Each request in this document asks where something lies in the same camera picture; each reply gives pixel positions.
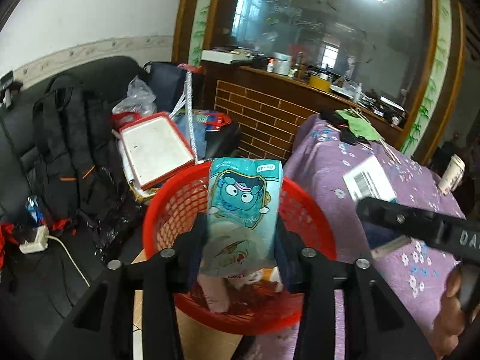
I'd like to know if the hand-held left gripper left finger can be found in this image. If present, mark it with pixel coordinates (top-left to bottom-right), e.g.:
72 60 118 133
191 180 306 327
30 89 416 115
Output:
44 225 211 360

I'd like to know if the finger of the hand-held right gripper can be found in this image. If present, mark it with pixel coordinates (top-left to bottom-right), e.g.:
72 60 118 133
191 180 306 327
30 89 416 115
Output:
355 196 448 249

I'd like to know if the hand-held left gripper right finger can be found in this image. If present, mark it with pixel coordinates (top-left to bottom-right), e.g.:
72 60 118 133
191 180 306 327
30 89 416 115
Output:
274 221 437 360

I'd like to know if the red plastic basket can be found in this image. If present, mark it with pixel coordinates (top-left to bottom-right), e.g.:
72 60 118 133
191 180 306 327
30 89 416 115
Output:
142 160 338 337

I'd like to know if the white barcode box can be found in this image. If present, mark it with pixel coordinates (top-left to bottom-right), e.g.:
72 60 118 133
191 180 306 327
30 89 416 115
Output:
343 155 412 260

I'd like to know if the teal tissue packet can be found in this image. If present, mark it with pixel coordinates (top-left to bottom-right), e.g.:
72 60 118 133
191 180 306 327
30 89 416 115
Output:
198 157 284 279

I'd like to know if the person's right hand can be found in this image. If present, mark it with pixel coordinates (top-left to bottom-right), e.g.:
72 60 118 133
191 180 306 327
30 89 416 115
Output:
430 264 480 360

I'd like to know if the pink cloth item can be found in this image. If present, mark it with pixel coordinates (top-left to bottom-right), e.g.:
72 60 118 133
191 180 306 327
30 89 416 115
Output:
196 271 232 314

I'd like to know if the white printed tumbler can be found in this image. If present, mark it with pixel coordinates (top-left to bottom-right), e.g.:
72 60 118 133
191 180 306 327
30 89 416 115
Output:
437 153 466 196

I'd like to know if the cardboard box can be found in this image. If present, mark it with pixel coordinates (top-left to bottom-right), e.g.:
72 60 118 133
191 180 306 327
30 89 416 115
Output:
131 249 245 360

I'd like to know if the purple floral tablecloth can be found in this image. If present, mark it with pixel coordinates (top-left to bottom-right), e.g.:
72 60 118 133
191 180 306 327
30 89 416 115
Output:
255 114 470 360

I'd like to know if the green knitted cloth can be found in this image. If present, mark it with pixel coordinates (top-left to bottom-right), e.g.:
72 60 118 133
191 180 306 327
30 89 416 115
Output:
335 108 382 142

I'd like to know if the white tray red rim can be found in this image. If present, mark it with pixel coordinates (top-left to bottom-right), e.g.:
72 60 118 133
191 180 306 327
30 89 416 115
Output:
119 111 197 192

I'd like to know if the small black object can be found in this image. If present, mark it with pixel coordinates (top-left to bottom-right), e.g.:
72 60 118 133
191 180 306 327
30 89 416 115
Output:
320 111 352 144

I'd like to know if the red colourful shopping bag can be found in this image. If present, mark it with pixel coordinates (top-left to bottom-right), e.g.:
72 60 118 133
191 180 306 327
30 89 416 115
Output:
175 108 232 133

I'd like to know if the white patterned strip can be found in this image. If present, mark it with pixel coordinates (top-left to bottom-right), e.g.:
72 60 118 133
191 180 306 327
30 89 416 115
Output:
170 70 200 159

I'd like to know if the wooden counter brick front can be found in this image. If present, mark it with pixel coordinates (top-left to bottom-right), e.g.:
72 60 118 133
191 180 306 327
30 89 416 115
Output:
200 50 408 166

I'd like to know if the white power strip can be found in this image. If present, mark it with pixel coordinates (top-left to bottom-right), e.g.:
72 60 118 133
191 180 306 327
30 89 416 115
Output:
19 224 91 288

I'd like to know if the blue plastic packet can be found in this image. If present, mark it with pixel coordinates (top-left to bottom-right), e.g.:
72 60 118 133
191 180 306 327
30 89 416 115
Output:
25 194 43 223

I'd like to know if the black backpack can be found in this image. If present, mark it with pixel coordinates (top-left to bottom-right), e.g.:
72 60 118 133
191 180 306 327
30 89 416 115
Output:
32 74 133 226

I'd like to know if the crumpled clear plastic bag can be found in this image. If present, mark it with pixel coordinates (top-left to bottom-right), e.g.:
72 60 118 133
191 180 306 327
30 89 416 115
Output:
112 75 158 115

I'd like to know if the dark blue bag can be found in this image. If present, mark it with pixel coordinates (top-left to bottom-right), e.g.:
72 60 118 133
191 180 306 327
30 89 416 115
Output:
143 61 206 113

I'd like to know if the white round container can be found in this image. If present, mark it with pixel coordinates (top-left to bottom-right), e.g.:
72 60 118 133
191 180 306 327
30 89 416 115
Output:
272 54 293 74

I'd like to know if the black leather sofa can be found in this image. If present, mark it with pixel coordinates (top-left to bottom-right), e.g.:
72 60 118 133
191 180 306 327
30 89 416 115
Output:
0 56 151 360

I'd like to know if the wood framed glass partition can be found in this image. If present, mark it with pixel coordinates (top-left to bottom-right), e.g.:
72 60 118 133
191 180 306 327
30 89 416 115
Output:
173 0 467 158

